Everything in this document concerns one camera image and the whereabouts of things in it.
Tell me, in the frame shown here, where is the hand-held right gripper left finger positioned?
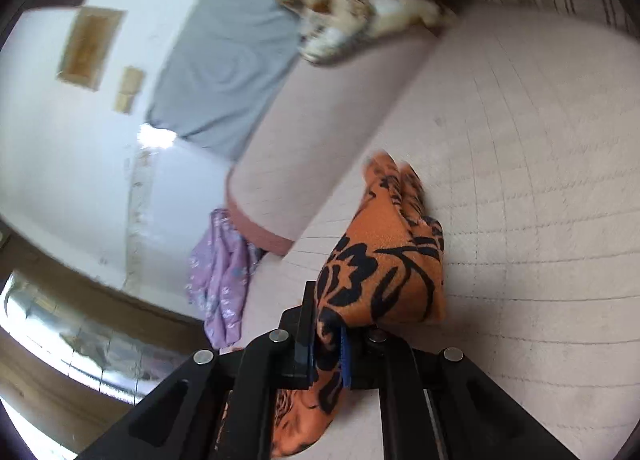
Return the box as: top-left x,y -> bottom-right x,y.
75,281 -> 318,460

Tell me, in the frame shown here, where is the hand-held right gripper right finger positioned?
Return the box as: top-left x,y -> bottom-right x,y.
339,326 -> 582,460

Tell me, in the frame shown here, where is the orange black patterned garment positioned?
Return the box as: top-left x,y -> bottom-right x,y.
220,150 -> 447,459

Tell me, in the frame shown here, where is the purple floral cloth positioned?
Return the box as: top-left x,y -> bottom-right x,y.
186,207 -> 266,350

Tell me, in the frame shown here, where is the pink bolster cushion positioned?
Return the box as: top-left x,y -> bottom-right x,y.
224,15 -> 466,257

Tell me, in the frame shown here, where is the wooden wardrobe with mirror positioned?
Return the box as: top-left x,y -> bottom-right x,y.
0,227 -> 221,460

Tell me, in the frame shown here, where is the quilted beige mattress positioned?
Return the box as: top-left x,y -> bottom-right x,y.
235,3 -> 640,460

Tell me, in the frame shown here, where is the small yellow wall picture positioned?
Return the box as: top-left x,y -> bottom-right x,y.
113,66 -> 147,115

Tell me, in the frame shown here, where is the large yellow wall picture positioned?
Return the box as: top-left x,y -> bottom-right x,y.
55,5 -> 127,92

